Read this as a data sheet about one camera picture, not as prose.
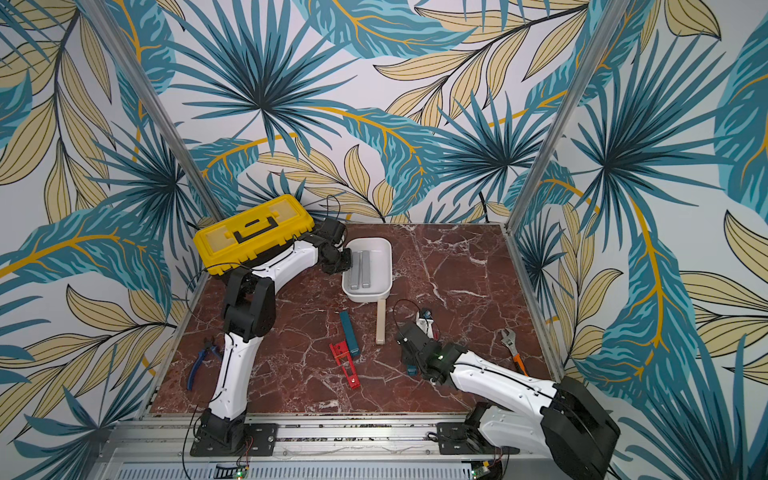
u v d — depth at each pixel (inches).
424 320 29.5
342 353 34.1
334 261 34.6
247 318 23.6
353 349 33.9
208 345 34.6
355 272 40.5
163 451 28.4
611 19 27.2
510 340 35.5
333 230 33.1
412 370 33.0
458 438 29.0
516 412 18.7
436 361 23.5
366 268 41.0
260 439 28.9
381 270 41.2
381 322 35.7
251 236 36.4
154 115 33.5
